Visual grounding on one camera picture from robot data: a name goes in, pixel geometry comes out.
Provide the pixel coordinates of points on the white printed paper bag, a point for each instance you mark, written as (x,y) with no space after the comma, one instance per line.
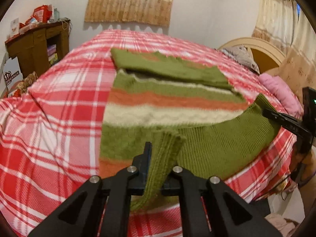
(12,73)

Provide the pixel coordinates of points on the red white plaid bedspread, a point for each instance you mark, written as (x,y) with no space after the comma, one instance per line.
(50,136)

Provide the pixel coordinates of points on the beige curtain at right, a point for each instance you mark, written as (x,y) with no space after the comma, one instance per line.
(281,24)

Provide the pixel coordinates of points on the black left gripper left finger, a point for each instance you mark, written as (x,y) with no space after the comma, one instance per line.
(99,203)

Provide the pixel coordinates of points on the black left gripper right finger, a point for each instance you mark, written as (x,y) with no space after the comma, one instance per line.
(210,208)

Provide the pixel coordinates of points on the green striped knit sweater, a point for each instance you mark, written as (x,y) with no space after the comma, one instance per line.
(190,114)

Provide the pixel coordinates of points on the pink pillow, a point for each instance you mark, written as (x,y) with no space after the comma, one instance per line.
(283,93)

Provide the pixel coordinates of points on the cream wooden headboard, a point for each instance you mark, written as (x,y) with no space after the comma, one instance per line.
(267,56)

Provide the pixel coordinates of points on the red gift box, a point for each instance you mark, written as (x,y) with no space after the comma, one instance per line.
(43,13)

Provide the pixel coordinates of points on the beige patterned window curtain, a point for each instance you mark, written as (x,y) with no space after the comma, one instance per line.
(151,12)

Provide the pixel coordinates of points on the floral cloth bundle on floor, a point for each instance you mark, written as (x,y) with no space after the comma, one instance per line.
(20,87)

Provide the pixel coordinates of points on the grey patterned pillow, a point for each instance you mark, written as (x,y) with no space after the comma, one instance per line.
(240,55)

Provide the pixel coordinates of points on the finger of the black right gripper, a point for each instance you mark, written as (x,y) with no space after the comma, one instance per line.
(286,121)

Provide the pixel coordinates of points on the dark brown wooden cabinet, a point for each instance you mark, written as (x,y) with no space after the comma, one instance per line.
(30,48)

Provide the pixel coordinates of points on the stacked books in cabinet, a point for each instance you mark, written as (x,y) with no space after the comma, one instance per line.
(52,54)

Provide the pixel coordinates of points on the white card on cabinet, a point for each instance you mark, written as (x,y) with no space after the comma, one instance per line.
(14,27)

